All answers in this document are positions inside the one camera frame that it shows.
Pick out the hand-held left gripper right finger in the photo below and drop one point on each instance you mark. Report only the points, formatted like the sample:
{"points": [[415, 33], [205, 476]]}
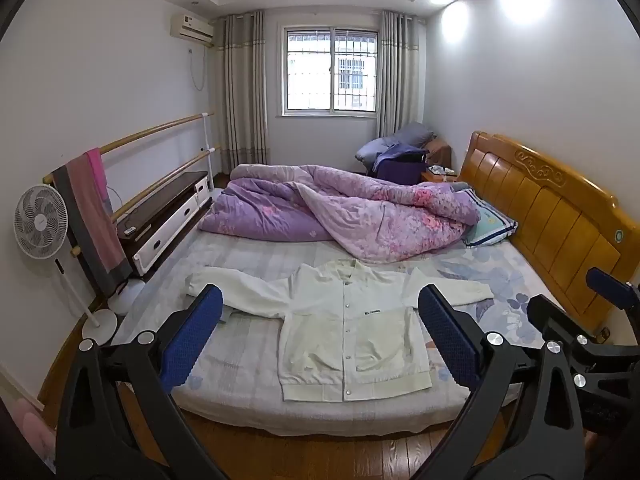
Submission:
{"points": [[447, 340]]}

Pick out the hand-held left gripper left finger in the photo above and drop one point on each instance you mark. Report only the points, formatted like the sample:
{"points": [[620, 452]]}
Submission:
{"points": [[192, 335]]}

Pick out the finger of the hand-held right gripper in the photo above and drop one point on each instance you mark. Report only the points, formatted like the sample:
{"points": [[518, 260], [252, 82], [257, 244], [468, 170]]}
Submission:
{"points": [[555, 315], [612, 287]]}

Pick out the white button jacket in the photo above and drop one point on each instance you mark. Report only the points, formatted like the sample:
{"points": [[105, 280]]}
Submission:
{"points": [[325, 330]]}

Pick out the bed with floral sheet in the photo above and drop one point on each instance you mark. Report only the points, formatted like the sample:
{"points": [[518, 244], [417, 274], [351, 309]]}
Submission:
{"points": [[240, 375]]}

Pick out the white round stand base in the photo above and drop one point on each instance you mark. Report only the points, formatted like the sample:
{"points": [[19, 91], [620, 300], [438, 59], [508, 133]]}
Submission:
{"points": [[125, 300]]}

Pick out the wooden headboard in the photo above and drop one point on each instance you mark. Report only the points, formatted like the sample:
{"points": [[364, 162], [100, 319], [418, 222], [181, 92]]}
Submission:
{"points": [[550, 220]]}

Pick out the dark and white tv cabinet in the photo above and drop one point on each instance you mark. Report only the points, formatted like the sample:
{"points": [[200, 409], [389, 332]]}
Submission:
{"points": [[165, 230]]}

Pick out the teal printed pillow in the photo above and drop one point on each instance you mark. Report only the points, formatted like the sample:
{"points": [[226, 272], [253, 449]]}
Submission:
{"points": [[492, 225]]}

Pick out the purple floral duvet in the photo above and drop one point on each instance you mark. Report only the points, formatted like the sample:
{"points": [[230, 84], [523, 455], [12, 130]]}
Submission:
{"points": [[380, 220]]}

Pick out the pink and grey towel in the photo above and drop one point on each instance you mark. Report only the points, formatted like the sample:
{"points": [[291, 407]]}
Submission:
{"points": [[90, 220]]}

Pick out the wooden nightstand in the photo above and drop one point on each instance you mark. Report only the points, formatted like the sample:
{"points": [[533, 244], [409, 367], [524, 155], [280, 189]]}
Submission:
{"points": [[435, 178]]}

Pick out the dark purple bag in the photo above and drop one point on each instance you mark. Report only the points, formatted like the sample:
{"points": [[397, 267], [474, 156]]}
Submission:
{"points": [[400, 170]]}

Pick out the pink soft object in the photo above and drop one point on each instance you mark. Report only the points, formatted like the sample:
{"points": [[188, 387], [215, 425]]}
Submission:
{"points": [[30, 425]]}

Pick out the white standing fan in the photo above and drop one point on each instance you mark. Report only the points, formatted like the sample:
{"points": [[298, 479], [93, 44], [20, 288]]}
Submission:
{"points": [[40, 222]]}

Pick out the brown chair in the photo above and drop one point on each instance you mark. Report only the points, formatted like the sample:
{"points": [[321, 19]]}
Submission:
{"points": [[439, 149]]}

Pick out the grey purple bedding pile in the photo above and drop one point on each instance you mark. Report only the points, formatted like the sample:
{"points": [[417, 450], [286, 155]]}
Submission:
{"points": [[405, 137]]}

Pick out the grey beige curtain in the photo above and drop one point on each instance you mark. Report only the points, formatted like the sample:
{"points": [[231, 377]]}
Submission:
{"points": [[242, 100], [400, 75]]}

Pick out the barred window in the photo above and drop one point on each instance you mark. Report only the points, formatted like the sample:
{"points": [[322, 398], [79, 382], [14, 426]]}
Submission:
{"points": [[310, 70]]}

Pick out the white air conditioner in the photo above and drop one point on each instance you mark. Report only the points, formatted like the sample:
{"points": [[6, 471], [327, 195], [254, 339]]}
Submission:
{"points": [[192, 27]]}

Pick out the white barre post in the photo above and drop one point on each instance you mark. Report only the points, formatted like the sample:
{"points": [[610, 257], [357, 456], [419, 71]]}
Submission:
{"points": [[208, 160]]}

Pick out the wooden barre rail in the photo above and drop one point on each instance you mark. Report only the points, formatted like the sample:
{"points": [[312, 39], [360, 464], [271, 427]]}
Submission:
{"points": [[125, 141], [202, 159]]}

